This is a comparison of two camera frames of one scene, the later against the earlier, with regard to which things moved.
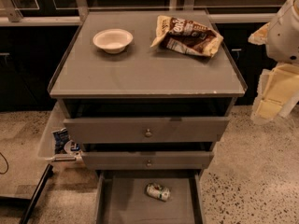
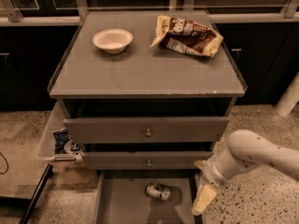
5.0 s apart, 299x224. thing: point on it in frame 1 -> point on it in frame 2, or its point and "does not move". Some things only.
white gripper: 285,32 -> 209,173
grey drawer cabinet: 148,95 does not move
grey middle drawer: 102,161 does not move
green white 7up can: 158,191 does not move
